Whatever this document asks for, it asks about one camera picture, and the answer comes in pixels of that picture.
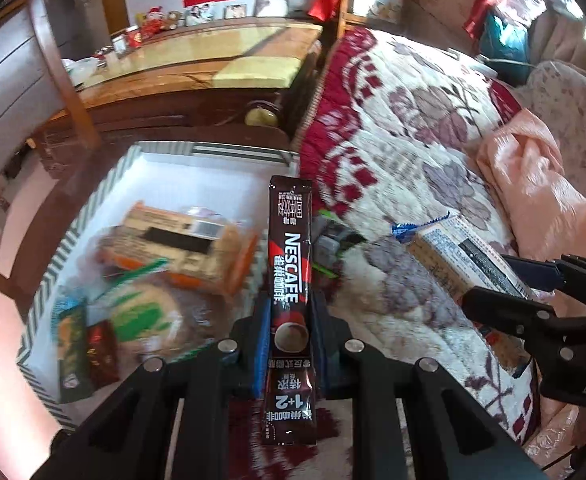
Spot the white blue cracker pack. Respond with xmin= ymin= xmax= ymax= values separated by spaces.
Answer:
xmin=392 ymin=214 xmax=534 ymax=378

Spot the red snack packet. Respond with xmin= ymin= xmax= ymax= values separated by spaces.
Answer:
xmin=87 ymin=320 xmax=119 ymax=390

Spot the green white biscuit wrapper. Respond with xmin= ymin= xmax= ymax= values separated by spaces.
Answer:
xmin=88 ymin=259 xmax=189 ymax=356

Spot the green cookie packet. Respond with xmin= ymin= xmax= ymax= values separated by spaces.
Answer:
xmin=54 ymin=296 xmax=93 ymax=404

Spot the Nescafe coffee stick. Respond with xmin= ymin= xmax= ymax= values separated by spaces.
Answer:
xmin=262 ymin=176 xmax=317 ymax=445

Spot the orange cracker pack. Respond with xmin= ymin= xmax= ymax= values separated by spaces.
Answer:
xmin=98 ymin=202 xmax=258 ymax=297

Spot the peach satin quilt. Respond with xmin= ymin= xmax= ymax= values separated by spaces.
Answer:
xmin=476 ymin=108 xmax=586 ymax=479

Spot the floral cushion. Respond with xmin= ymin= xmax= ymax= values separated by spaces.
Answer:
xmin=515 ymin=61 xmax=586 ymax=196

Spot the green white chevron box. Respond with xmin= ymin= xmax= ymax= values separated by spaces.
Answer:
xmin=17 ymin=141 xmax=299 ymax=430

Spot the dark green small packet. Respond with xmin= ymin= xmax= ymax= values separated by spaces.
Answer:
xmin=311 ymin=209 xmax=366 ymax=278

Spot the teal plastic bag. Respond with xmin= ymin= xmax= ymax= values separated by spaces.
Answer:
xmin=479 ymin=11 xmax=532 ymax=87

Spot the yellow round knob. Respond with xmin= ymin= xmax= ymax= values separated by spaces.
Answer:
xmin=244 ymin=101 xmax=280 ymax=128

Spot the wooden glass-top table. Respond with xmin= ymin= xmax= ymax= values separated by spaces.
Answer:
xmin=77 ymin=18 xmax=322 ymax=141

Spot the white plastic bag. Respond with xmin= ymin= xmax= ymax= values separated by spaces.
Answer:
xmin=62 ymin=56 xmax=100 ymax=87

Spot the wooden chair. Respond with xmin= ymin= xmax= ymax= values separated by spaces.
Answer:
xmin=0 ymin=0 xmax=102 ymax=174

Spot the framed wedding photo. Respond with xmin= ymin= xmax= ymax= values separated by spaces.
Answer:
xmin=254 ymin=0 xmax=290 ymax=18

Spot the Santa doll figure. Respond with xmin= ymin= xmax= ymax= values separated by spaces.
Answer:
xmin=139 ymin=6 xmax=169 ymax=40

